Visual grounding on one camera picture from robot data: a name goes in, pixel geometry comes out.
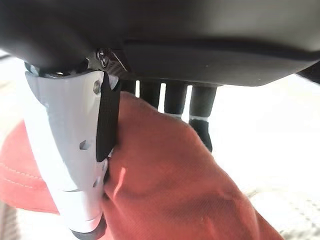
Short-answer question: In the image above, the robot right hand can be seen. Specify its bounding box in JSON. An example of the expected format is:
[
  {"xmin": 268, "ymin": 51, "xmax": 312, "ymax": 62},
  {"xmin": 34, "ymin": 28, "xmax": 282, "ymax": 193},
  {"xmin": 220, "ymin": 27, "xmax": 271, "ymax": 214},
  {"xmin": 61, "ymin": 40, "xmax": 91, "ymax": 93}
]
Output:
[{"xmin": 0, "ymin": 0, "xmax": 320, "ymax": 240}]

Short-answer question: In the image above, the red cloth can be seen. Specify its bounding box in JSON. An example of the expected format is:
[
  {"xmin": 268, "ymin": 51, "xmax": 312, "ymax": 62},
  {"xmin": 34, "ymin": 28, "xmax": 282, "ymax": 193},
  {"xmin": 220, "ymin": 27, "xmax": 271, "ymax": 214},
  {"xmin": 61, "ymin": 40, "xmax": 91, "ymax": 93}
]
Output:
[{"xmin": 0, "ymin": 91, "xmax": 285, "ymax": 240}]

